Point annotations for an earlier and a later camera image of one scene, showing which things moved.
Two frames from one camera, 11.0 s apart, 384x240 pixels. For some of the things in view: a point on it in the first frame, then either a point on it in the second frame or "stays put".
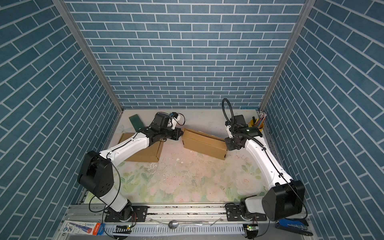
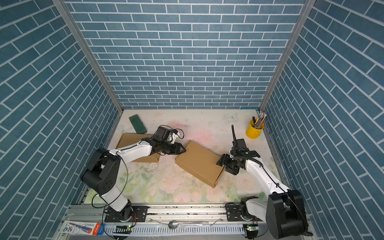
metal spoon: [174, 224] stays put
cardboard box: [204, 143] → [201, 163]
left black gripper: [176, 135] → [174, 151]
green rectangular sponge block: [136, 122] stays put
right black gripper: [229, 145] → [224, 159]
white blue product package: [86, 227] stays put
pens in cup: [259, 121] stays put
